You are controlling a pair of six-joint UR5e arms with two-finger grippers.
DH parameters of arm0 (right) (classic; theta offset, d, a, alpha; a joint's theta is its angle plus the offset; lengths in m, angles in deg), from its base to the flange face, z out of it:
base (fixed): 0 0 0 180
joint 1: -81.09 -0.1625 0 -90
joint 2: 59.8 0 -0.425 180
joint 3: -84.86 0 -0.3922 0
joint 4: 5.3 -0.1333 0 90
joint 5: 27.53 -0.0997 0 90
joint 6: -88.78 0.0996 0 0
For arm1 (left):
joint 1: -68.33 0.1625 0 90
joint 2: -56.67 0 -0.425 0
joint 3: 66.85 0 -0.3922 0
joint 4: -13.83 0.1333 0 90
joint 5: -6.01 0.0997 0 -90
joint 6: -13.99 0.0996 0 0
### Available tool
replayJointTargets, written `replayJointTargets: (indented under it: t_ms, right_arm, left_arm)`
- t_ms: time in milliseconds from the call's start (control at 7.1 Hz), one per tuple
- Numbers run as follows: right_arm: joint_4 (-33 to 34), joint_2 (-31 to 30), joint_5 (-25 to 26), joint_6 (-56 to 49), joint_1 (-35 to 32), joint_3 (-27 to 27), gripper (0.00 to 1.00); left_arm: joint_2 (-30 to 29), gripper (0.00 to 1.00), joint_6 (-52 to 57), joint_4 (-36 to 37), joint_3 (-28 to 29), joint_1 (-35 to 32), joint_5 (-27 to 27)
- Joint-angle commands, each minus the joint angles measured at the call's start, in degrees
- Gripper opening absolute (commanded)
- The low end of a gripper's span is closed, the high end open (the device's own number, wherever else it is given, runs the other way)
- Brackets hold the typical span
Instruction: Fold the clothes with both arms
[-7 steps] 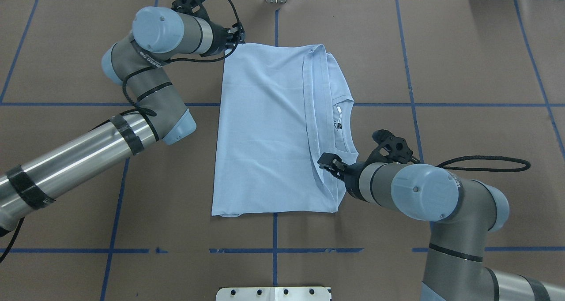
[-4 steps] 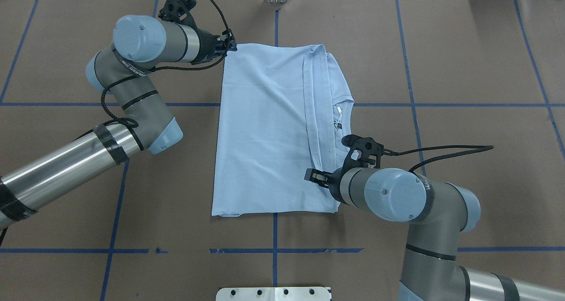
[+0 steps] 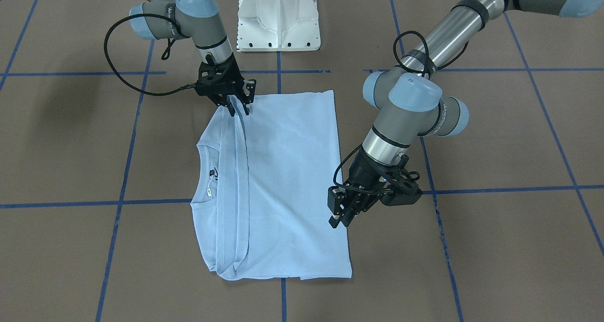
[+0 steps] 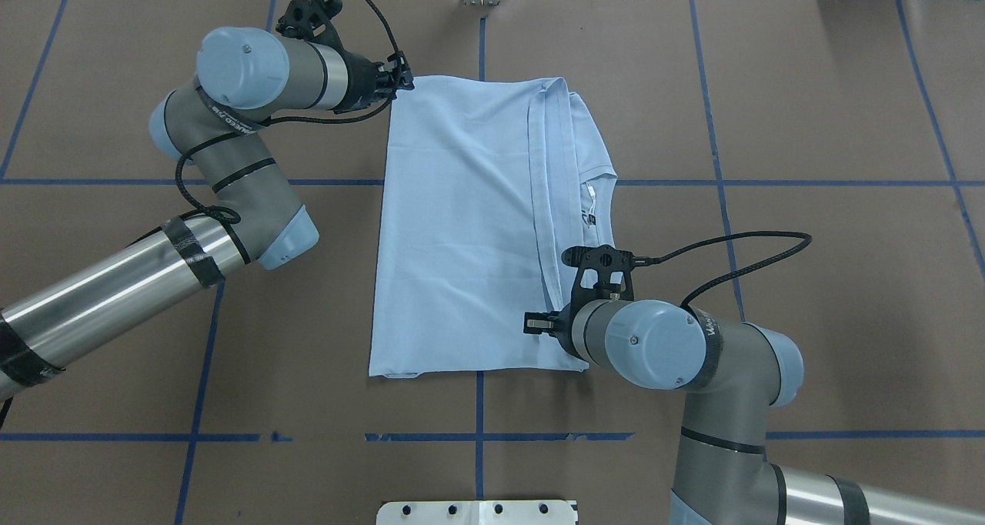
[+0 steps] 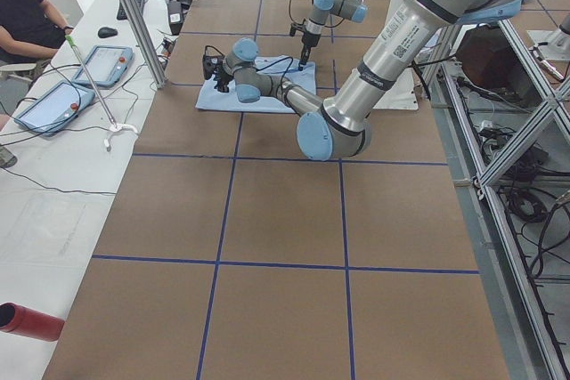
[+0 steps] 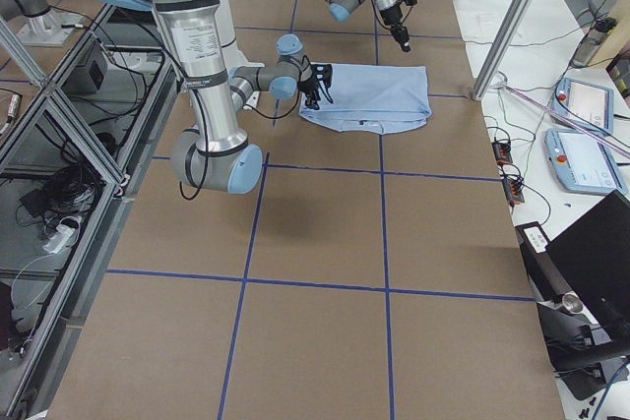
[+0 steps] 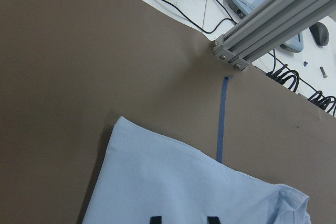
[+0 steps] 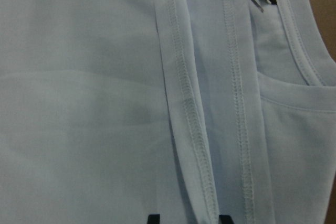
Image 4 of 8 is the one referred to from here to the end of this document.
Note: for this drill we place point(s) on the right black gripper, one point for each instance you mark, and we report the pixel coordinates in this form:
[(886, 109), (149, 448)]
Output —
[(570, 329)]

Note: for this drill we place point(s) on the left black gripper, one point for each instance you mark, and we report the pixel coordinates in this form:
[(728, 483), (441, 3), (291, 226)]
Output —
[(359, 83)]

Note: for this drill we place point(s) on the light blue t-shirt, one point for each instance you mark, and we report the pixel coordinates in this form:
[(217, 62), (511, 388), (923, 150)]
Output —
[(486, 185)]

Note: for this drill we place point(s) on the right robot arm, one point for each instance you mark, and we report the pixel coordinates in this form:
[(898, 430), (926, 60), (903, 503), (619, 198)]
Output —
[(733, 375)]

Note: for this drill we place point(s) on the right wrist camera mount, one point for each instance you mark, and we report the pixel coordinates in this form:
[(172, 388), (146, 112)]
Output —
[(602, 273)]

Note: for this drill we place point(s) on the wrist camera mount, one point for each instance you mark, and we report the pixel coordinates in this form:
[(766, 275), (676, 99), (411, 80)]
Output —
[(311, 21), (602, 273)]

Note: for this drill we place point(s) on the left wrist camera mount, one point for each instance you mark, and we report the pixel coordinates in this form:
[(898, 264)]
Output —
[(311, 21)]

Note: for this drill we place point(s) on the white camera mast base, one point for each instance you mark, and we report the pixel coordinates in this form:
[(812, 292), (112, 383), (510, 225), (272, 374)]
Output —
[(479, 512)]

